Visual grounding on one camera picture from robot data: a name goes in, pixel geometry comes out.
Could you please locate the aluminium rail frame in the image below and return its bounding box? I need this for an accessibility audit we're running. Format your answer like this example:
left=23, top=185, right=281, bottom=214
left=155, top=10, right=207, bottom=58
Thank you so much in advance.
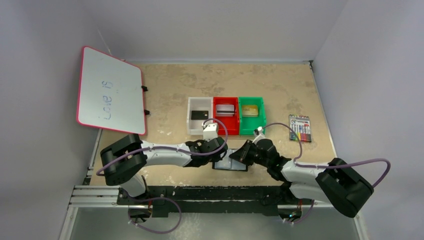
left=59, top=129, right=369, bottom=240

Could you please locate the black credit card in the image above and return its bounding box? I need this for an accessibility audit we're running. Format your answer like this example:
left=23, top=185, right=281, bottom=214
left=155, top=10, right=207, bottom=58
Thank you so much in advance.
left=190, top=110, right=209, bottom=121

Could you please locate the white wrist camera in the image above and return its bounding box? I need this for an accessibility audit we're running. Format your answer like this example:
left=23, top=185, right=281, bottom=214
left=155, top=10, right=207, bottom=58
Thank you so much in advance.
left=202, top=122, right=219, bottom=141
left=252, top=126, right=266, bottom=145

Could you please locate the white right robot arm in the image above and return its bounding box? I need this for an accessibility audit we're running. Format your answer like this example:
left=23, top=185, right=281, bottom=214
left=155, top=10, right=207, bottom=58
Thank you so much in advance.
left=229, top=138, right=374, bottom=218

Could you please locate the green plastic bin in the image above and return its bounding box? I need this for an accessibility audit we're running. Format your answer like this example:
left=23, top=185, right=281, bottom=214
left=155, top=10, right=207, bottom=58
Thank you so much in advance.
left=238, top=96, right=267, bottom=136

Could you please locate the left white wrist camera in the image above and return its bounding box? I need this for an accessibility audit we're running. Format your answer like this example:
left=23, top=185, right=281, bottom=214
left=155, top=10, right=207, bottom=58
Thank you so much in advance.
left=202, top=122, right=219, bottom=141

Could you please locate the black leather card holder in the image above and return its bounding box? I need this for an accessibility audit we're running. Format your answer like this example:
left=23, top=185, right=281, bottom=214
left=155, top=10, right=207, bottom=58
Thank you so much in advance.
left=212, top=148, right=248, bottom=172

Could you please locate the red plastic bin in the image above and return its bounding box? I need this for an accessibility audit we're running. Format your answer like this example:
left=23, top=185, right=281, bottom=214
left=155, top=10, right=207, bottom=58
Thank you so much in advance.
left=213, top=96, right=240, bottom=136

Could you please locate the white plastic bin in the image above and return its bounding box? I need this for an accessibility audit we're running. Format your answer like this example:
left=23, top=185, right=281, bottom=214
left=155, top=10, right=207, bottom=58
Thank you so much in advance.
left=186, top=97, right=214, bottom=135

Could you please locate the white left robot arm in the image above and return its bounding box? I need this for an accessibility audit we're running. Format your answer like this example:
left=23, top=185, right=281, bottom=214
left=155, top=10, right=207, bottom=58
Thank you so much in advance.
left=96, top=134, right=228, bottom=198

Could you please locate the pink framed whiteboard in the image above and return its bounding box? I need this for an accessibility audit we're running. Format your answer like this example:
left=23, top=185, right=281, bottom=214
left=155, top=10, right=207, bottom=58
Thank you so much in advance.
left=76, top=46, right=147, bottom=135

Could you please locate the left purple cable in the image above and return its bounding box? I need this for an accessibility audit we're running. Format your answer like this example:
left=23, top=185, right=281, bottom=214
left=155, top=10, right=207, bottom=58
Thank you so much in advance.
left=96, top=118, right=229, bottom=176

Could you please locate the white credit card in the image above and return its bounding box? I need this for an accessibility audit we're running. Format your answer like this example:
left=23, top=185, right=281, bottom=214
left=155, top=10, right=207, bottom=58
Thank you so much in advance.
left=215, top=104, right=236, bottom=117

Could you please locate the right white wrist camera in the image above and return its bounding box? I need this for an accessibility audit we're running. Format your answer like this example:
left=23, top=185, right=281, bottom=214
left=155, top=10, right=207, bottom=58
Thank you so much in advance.
left=252, top=126, right=266, bottom=145

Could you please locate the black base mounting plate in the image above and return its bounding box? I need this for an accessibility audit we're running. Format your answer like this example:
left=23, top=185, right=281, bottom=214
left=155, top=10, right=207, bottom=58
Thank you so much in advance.
left=116, top=185, right=312, bottom=218

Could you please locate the pack of coloured markers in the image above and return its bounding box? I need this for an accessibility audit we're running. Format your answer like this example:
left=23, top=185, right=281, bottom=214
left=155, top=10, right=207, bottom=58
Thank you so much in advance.
left=289, top=114, right=312, bottom=143

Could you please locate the gold credit card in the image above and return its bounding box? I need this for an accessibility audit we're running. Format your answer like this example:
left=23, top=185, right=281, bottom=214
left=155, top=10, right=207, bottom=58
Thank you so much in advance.
left=241, top=104, right=259, bottom=117

